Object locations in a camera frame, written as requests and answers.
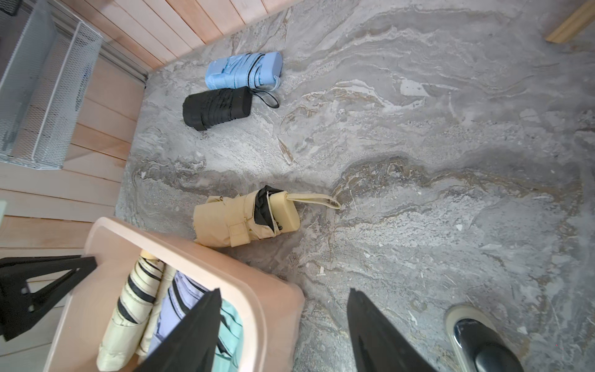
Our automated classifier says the plain cream umbrella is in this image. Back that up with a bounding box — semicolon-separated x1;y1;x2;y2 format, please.
96;250;166;371

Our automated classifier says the black folded umbrella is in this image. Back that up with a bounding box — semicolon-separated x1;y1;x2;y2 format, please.
182;87;280;131

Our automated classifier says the blue folded umbrella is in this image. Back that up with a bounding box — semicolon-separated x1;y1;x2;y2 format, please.
205;52;284;91

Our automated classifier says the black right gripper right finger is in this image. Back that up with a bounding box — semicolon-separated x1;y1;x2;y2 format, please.
347;288;434;372

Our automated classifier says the mint green umbrella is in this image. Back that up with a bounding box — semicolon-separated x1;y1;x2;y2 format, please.
212;300;243;372

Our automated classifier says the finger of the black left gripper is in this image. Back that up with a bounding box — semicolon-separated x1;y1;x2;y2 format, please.
1;255;97;341

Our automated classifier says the white wire shelf rack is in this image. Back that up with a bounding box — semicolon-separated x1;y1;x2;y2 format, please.
1;1;103;170

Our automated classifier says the tan beige umbrella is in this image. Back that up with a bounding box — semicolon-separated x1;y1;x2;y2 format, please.
193;185;341;248

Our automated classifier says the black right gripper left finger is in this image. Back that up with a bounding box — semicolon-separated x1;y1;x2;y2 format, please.
135;289;222;372

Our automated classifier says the small wooden easel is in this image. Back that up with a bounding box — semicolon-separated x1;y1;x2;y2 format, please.
545;0;594;44

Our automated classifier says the pink plastic storage box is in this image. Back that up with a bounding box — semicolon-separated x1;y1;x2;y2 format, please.
44;217;305;371

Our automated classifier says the purple umbrella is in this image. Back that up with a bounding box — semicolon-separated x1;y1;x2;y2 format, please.
148;271;209;355

